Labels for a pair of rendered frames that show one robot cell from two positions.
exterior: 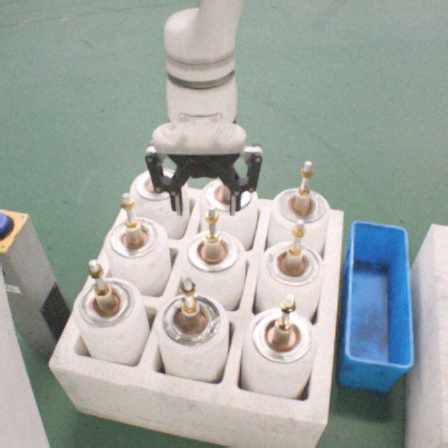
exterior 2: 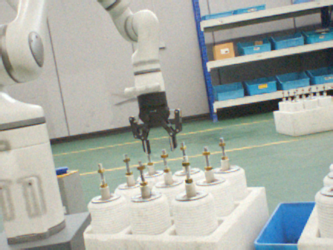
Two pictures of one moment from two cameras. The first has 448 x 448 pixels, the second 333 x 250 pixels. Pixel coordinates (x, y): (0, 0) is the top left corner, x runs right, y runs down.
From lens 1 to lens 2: 70 cm
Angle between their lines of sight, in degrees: 45
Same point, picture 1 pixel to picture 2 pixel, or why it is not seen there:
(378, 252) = not seen: hidden behind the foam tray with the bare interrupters
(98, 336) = (97, 207)
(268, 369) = (179, 204)
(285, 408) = (193, 238)
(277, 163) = not seen: hidden behind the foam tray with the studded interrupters
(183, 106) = (138, 82)
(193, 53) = (139, 59)
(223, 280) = (171, 190)
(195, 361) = (144, 213)
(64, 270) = not seen: outside the picture
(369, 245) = (299, 222)
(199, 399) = (145, 239)
